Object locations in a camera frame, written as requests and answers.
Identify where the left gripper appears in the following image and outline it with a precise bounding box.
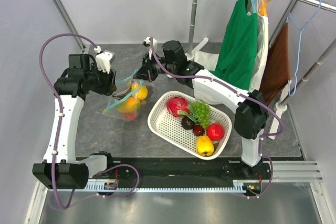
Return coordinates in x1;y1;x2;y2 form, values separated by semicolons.
85;63;117;97

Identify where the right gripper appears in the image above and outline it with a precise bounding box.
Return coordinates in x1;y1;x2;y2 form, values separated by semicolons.
134;51;176;82

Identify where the yellow lemon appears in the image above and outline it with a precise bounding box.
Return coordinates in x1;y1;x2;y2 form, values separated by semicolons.
131;82;148;101

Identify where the clear zip top bag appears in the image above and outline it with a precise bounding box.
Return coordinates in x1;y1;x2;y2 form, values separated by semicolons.
102;69;149;122

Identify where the orange green mango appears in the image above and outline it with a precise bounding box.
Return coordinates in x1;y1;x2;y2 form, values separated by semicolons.
117;96;140;113

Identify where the orange peach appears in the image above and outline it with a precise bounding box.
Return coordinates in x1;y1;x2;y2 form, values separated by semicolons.
123;111;138;122

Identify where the dark red plum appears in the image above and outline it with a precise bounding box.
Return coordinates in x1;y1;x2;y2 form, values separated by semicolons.
193;125;205;136

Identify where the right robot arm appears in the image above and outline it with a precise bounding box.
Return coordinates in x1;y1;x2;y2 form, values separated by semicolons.
134;37;268;179

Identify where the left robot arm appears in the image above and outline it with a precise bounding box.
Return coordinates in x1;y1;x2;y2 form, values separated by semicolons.
32;51;117;189

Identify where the pink dragon fruit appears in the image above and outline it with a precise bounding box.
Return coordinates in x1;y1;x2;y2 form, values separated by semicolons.
166;97;195;117

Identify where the white garment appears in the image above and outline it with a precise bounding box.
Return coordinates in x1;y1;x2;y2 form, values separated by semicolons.
195;0;269;92

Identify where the dark mangosteen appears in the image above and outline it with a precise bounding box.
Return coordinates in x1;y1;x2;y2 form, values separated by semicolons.
181;116;196;130

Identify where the green grape bunch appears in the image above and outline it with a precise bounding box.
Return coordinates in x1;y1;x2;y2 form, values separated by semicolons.
193;101;210;130

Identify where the red pomegranate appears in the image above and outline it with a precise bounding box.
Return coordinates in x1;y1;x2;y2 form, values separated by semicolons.
206;123;225;142

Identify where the green shirt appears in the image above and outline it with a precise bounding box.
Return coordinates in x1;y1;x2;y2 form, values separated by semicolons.
211;0;258;90

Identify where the yellow bell pepper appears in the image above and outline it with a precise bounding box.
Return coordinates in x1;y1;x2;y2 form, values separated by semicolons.
197;135;215;156

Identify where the light blue hanger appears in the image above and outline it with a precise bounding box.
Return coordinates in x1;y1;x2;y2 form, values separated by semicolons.
246;0;257;14

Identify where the brown towel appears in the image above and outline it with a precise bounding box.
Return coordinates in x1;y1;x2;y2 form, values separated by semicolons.
259;23;290;105

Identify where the metal clothes rack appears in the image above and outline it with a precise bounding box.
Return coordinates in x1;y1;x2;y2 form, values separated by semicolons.
186;0;335;140

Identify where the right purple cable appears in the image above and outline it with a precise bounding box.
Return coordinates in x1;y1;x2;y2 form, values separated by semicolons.
148;36;285;199

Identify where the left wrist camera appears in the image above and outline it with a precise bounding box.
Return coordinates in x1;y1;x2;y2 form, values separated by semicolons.
94;46;114;73

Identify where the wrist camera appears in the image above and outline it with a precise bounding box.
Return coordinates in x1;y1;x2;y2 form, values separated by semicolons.
142;37;158;59
94;46;114;73

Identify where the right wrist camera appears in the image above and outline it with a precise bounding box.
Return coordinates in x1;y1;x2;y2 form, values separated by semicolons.
142;37;158;59

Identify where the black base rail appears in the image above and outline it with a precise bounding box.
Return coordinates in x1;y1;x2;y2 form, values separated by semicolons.
78;157;271;189

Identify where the white cable duct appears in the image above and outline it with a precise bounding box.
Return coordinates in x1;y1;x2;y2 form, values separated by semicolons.
82;180;247;194

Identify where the blue wire hanger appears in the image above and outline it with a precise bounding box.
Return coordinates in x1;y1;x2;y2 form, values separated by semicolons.
286;0;322;97

